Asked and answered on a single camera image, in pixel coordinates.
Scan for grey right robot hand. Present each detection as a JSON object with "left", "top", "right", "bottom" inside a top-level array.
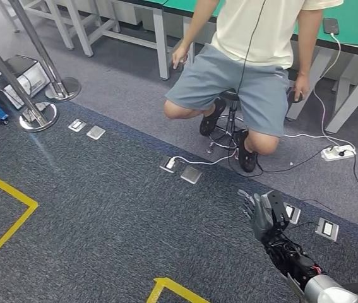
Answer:
[{"left": 238, "top": 189, "right": 276, "bottom": 244}]

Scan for metal floor socket plate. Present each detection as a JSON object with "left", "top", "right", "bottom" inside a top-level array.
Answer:
[
  {"left": 315, "top": 217, "right": 340, "bottom": 242},
  {"left": 86, "top": 125, "right": 106, "bottom": 141},
  {"left": 68, "top": 119, "right": 88, "bottom": 133},
  {"left": 180, "top": 165, "right": 203, "bottom": 185},
  {"left": 159, "top": 155, "right": 179, "bottom": 174},
  {"left": 284, "top": 203, "right": 302, "bottom": 225}
]

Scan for person's foot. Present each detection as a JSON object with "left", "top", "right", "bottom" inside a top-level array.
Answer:
[
  {"left": 235, "top": 128, "right": 258, "bottom": 174},
  {"left": 199, "top": 97, "right": 227, "bottom": 138}
]

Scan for chrome stool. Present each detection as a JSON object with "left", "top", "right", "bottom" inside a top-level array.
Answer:
[{"left": 206, "top": 88, "right": 245, "bottom": 153}]

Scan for white power strip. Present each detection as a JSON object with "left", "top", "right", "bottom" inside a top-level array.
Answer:
[{"left": 321, "top": 144, "right": 356, "bottom": 162}]

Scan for black hand controller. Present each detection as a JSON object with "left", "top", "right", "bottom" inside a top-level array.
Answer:
[{"left": 288, "top": 86, "right": 304, "bottom": 104}]

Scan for yellow floor tape square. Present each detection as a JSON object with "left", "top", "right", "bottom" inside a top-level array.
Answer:
[
  {"left": 146, "top": 277, "right": 211, "bottom": 303},
  {"left": 0, "top": 170, "right": 38, "bottom": 265}
]

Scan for person's hand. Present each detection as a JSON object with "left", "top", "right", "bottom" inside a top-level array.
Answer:
[
  {"left": 171, "top": 45, "right": 189, "bottom": 70},
  {"left": 293, "top": 73, "right": 310, "bottom": 102}
]

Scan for person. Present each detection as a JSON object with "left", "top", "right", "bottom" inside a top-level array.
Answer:
[{"left": 163, "top": 0, "right": 344, "bottom": 174}]

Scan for black phone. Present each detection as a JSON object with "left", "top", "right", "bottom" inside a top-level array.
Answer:
[{"left": 322, "top": 17, "right": 340, "bottom": 35}]

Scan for chrome stanchion with red top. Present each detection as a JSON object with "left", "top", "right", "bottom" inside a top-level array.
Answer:
[{"left": 8, "top": 0, "right": 82, "bottom": 102}]

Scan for chrome stanchion with round base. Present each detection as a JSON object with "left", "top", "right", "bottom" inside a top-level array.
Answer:
[{"left": 0, "top": 24, "right": 59, "bottom": 133}]

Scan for black flat box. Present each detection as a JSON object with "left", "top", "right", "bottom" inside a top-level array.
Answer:
[{"left": 0, "top": 54, "right": 51, "bottom": 110}]

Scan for white floor cable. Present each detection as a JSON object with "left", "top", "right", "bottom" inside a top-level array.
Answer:
[{"left": 166, "top": 133, "right": 334, "bottom": 168}]

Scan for black hanging cable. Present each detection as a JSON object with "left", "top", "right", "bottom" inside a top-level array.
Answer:
[{"left": 236, "top": 0, "right": 267, "bottom": 97}]

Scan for white charging cable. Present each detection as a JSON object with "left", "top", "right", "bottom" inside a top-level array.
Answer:
[{"left": 313, "top": 32, "right": 356, "bottom": 152}]

